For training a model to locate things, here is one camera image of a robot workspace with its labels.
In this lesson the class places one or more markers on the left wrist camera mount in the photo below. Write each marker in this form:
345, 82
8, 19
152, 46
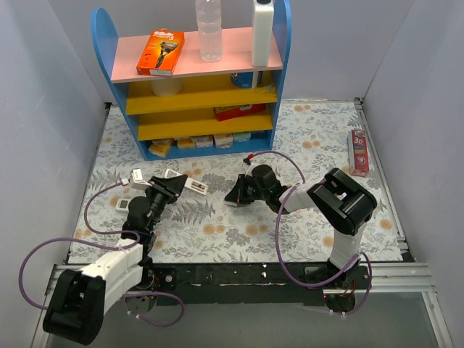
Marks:
136, 180

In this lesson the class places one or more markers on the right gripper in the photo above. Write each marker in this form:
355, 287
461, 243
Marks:
245, 188

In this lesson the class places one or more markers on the blue white tin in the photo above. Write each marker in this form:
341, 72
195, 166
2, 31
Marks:
246, 80

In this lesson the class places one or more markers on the white battery cover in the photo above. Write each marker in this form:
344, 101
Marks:
232, 204

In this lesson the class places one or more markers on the white plastic bottle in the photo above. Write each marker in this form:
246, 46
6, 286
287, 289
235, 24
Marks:
262, 23

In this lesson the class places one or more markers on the teal white small box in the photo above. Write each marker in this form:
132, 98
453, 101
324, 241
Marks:
241, 137

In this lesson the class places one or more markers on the yellow box bottom shelf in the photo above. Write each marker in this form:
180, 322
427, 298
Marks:
161, 147

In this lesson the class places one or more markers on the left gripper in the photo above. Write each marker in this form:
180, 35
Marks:
163, 188

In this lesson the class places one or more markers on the clear plastic bottle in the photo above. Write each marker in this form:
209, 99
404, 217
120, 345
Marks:
209, 23

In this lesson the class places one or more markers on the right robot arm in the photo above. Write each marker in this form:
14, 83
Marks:
345, 204

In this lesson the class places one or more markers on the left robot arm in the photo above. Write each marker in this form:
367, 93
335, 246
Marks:
82, 297

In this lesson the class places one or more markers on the red flat box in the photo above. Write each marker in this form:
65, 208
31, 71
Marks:
231, 112

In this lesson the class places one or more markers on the blue shelf unit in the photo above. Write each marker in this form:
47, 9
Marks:
206, 85

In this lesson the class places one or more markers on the small white timer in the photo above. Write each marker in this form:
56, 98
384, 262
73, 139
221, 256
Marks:
122, 205

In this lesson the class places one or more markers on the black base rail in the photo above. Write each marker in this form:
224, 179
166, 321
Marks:
252, 283

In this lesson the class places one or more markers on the white remote control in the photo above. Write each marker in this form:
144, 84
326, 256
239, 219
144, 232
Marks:
190, 184

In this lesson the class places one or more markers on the yellow white small box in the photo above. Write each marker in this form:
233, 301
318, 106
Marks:
186, 143

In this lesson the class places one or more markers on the white roll on shelf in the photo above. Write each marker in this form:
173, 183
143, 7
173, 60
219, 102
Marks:
166, 87

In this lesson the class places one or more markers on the floral table mat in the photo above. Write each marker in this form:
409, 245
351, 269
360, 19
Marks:
310, 139

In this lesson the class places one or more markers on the orange razor box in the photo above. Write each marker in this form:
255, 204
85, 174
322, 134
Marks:
161, 53

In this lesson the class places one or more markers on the red toothpaste box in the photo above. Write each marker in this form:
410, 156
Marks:
358, 153

